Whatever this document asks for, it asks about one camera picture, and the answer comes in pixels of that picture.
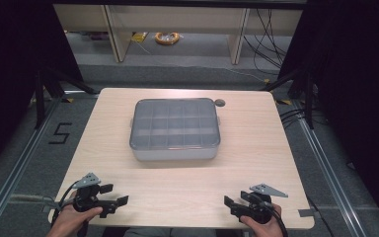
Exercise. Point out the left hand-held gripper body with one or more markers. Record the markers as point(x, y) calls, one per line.
point(86, 197)

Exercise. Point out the person's left hand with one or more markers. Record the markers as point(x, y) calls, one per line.
point(68, 221)

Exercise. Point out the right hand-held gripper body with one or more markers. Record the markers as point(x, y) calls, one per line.
point(257, 206)

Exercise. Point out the yellow packet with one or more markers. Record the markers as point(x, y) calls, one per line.
point(139, 37)

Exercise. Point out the black metal stand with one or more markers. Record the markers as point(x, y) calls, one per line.
point(308, 98)
point(40, 98)

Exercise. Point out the white plastic compartment box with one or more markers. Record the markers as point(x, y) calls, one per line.
point(175, 154)

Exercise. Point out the white shelf unit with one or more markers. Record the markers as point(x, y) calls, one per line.
point(177, 19)

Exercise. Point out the black tape floor mark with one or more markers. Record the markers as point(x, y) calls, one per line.
point(60, 133)

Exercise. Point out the person's right hand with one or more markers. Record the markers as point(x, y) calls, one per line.
point(265, 227)

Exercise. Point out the grey tape piece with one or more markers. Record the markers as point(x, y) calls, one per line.
point(306, 213)

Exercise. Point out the yellow black floor tape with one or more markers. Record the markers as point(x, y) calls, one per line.
point(284, 102)
point(67, 100)

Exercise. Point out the small grey round disc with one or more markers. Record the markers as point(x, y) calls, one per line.
point(219, 102)

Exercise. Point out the black curtain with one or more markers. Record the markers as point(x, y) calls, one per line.
point(358, 82)
point(10, 65)

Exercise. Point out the aluminium floor rail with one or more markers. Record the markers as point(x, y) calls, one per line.
point(329, 177)
point(16, 171)

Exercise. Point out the transparent grey box lid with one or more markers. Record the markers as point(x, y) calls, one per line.
point(174, 123)

